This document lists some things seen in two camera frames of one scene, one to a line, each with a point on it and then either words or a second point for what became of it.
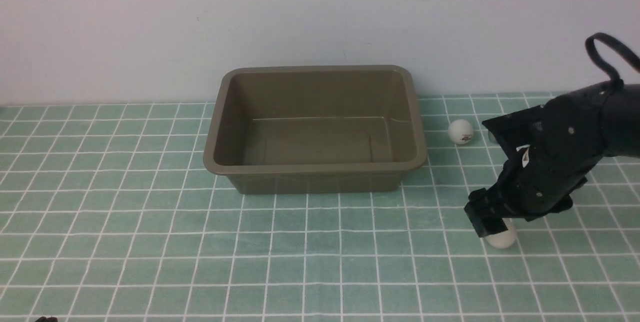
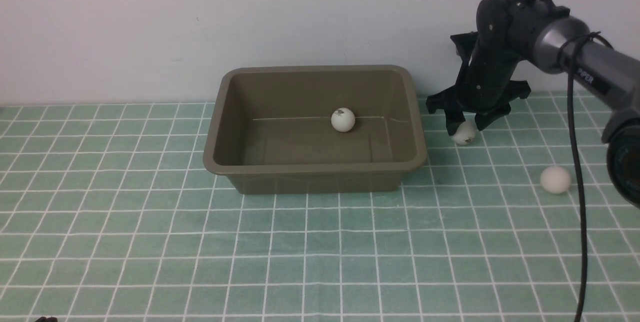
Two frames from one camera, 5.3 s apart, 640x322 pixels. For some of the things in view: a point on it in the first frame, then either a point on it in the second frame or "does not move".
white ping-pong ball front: x=505 y=239 → x=343 y=119
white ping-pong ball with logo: x=460 y=131 does not move
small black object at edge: x=44 y=319 does not move
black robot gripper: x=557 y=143 → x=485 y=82
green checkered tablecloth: x=109 y=213 does not move
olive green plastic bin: x=316 y=129 does not move
